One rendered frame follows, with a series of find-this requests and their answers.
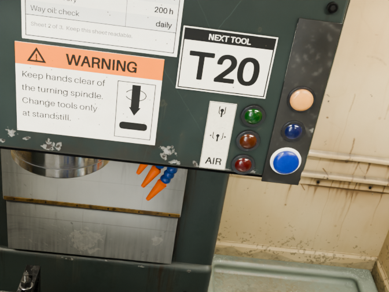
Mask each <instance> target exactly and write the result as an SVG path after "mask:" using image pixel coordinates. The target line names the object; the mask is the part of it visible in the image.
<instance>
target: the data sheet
mask: <svg viewBox="0 0 389 292"><path fill-rule="evenodd" d="M183 5H184V0H21V23H22V38H27V39H36V40H41V41H50V42H59V43H68V44H74V45H83V46H92V47H98V48H107V49H116V50H125V51H130V52H139V53H148V54H157V55H162V56H172V57H177V52H178V43H179V34H180V29H181V19H182V10H183Z"/></svg>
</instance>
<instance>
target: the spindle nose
mask: <svg viewBox="0 0 389 292"><path fill-rule="evenodd" d="M10 153H11V156H12V158H13V160H14V161H15V162H16V163H17V164H18V165H19V166H20V167H22V168H23V169H25V170H27V171H29V172H31V173H34V174H37V175H39V176H44V177H50V178H75V177H81V176H86V175H88V174H91V173H94V172H96V171H97V170H100V169H101V168H103V167H104V166H105V165H107V164H108V162H109V161H110V160H101V159H90V158H80V157H74V156H64V155H53V154H43V153H37V152H27V151H16V150H10Z"/></svg>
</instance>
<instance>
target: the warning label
mask: <svg viewBox="0 0 389 292"><path fill-rule="evenodd" d="M15 62H16V101H17V129H18V130H25V131H31V132H41V133H51V134H60V135H66V136H77V137H87V138H96V139H102V140H112V141H122V142H128V143H138V144H148V145H155V139H156V129H157V119H158V113H159V104H160V94H161V88H162V77H163V68H164V59H156V58H151V57H141V56H132V55H127V54H118V53H109V52H100V51H94V50H85V49H76V48H67V47H62V46H53V45H44V44H38V43H29V42H20V41H15Z"/></svg>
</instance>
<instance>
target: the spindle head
mask: <svg viewBox="0 0 389 292"><path fill-rule="evenodd" d="M350 2H351V0H184V5H183V10H182V19H181V29H180V34H179V43H178V52H177V57H172V56H162V55H157V54H148V53H139V52H130V51H125V50H116V49H107V48H98V47H92V46H83V45H74V44H68V43H59V42H50V41H41V40H36V39H27V38H22V23H21V0H0V149H11V150H16V151H27V152H37V153H43V154H53V155H64V156H74V157H80V158H90V159H101V160H111V161H117V162H127V163H137V164H143V165H153V166H163V167H174V168H180V169H190V170H200V171H210V172H216V173H226V174H236V175H242V176H253V177H262V174H263V170H264V167H265V162H266V157H267V153H268V149H269V145H270V140H271V135H272V132H273V127H274V123H275V120H276V115H277V110H278V105H279V102H280V97H281V93H282V88H283V85H284V79H285V75H286V71H287V67H288V62H289V57H290V54H291V49H292V45H293V40H294V37H295V32H296V28H297V24H298V20H299V18H303V19H312V20H321V21H329V22H334V23H342V28H341V30H340V35H339V39H338V42H337V45H336V49H335V53H334V56H333V60H332V64H331V68H330V71H329V75H328V79H327V82H326V85H325V90H324V94H323V96H322V100H321V104H320V108H319V111H318V115H317V119H316V122H315V126H314V130H313V133H312V137H311V140H310V144H309V148H308V151H307V155H306V159H305V162H304V166H303V170H304V168H305V165H306V161H307V157H308V155H309V150H310V147H311V143H312V140H313V136H314V132H315V128H316V125H317V122H318V117H319V115H320V110H321V107H322V103H323V100H324V96H325V92H326V88H327V85H328V82H329V77H330V75H331V71H332V67H333V63H334V60H335V56H336V52H337V49H338V46H339V42H340V37H341V35H342V31H343V27H344V23H345V20H346V16H347V12H348V9H349V6H350ZM184 25H189V26H194V27H203V28H212V29H217V30H226V31H235V32H243V33H249V34H258V35H266V36H271V37H278V41H277V46H276V52H275V55H274V60H273V65H272V68H271V73H270V79H269V84H268V87H267V92H266V97H265V98H256V97H246V96H237V95H231V94H222V93H213V92H204V91H198V90H189V89H179V88H176V83H177V75H178V66H179V57H180V51H181V43H182V34H183V28H184ZM15 41H20V42H29V43H38V44H44V45H53V46H62V47H67V48H76V49H85V50H94V51H100V52H109V53H118V54H127V55H132V56H141V57H151V58H156V59H164V68H163V77H162V88H161V94H160V104H159V113H158V119H157V129H156V139H155V145H148V144H138V143H128V142H122V141H112V140H102V139H96V138H87V137H77V136H66V135H60V134H51V133H41V132H31V131H25V130H18V129H17V101H16V62H15ZM210 101H216V102H222V103H231V104H237V108H236V114H235V117H234V124H233V129H232V135H231V139H230V144H229V150H228V154H227V160H226V166H225V169H224V170H219V169H209V168H203V167H199V166H200V159H201V152H202V148H203V141H204V134H205V127H206V123H207V116H208V109H209V105H210ZM253 104H255V105H259V106H261V107H262V108H263V109H264V110H265V114H266V117H265V120H264V122H263V123H262V124H261V125H259V126H256V127H249V126H247V125H245V124H244V123H243V122H242V120H241V113H242V111H243V109H244V108H245V107H247V106H249V105H253ZM245 130H253V131H255V132H257V133H258V135H259V138H260V143H259V145H258V147H257V148H256V149H254V150H252V151H243V150H241V149H240V148H239V147H238V146H237V143H236V138H237V136H238V134H239V133H241V132H242V131H245ZM240 154H247V155H250V156H251V157H252V158H253V159H254V162H255V167H254V169H253V170H252V171H251V172H250V173H248V174H238V173H236V172H235V171H234V170H233V169H232V160H233V159H234V158H235V157H236V156H237V155H240ZM303 170H302V171H303Z"/></svg>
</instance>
